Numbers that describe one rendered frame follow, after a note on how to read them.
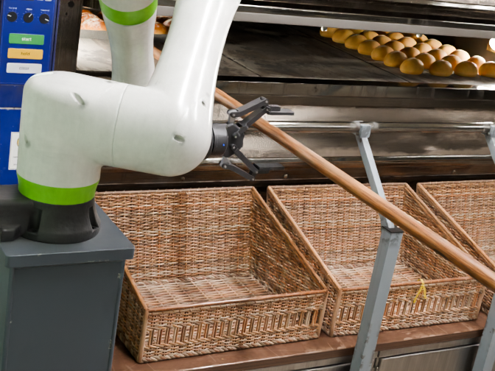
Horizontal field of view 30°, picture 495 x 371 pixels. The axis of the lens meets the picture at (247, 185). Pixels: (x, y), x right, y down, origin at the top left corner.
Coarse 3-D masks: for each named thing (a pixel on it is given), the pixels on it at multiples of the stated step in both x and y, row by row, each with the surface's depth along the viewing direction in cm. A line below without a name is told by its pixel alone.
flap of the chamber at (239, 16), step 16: (96, 0) 234; (240, 16) 247; (256, 16) 250; (272, 16) 252; (288, 16) 254; (416, 32) 277; (432, 32) 280; (448, 32) 283; (464, 32) 286; (480, 32) 290
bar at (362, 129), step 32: (288, 128) 240; (320, 128) 245; (352, 128) 250; (384, 128) 256; (416, 128) 261; (448, 128) 267; (480, 128) 273; (384, 224) 244; (384, 256) 243; (384, 288) 247; (480, 352) 281
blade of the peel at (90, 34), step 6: (84, 30) 291; (90, 30) 292; (96, 30) 293; (102, 30) 294; (84, 36) 292; (90, 36) 293; (96, 36) 294; (102, 36) 295; (156, 36) 303; (162, 36) 304; (162, 42) 305
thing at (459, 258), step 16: (224, 96) 242; (256, 128) 228; (272, 128) 222; (288, 144) 214; (304, 160) 209; (320, 160) 204; (336, 176) 198; (352, 192) 193; (368, 192) 189; (384, 208) 184; (400, 224) 179; (416, 224) 177; (432, 240) 172; (448, 256) 168; (464, 256) 165; (480, 272) 161
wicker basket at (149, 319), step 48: (96, 192) 260; (144, 192) 267; (192, 192) 275; (240, 192) 283; (144, 240) 269; (192, 240) 277; (240, 240) 285; (288, 240) 268; (144, 288) 267; (192, 288) 272; (240, 288) 278; (288, 288) 269; (144, 336) 228; (192, 336) 236; (240, 336) 243; (288, 336) 252
